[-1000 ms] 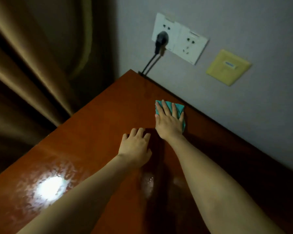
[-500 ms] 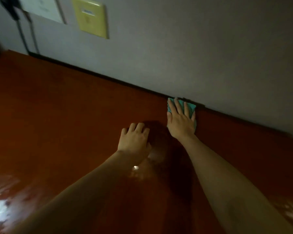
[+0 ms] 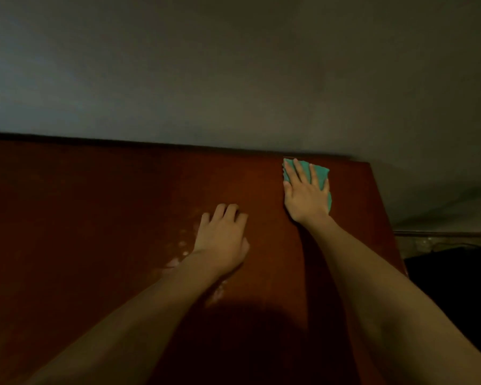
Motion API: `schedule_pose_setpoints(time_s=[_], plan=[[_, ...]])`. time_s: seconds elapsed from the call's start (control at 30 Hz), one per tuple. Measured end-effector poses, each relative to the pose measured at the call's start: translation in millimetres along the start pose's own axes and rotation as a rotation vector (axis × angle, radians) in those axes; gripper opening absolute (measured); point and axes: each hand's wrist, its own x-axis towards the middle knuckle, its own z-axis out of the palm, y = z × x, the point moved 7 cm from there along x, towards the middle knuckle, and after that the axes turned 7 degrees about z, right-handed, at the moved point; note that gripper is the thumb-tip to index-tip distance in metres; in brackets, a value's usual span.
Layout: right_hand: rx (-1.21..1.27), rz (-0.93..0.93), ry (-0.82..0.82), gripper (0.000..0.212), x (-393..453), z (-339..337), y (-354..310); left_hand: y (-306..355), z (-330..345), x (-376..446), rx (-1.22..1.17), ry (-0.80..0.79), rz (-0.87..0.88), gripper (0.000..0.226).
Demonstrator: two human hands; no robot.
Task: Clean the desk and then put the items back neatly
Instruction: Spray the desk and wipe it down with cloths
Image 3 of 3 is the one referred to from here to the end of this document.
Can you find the person's right hand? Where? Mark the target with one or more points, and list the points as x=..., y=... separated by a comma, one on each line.
x=306, y=196

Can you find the person's left hand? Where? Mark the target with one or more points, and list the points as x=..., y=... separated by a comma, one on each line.
x=222, y=240

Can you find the teal cleaning cloth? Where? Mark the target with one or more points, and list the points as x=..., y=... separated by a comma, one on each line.
x=323, y=172

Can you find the person's left forearm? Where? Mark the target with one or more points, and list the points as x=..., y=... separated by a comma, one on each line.
x=120, y=332

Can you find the person's right forearm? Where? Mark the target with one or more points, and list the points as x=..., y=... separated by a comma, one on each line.
x=409, y=308

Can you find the reddish wooden desk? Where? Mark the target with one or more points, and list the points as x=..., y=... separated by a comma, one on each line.
x=80, y=204

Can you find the black low cabinet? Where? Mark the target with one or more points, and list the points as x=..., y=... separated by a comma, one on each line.
x=461, y=292

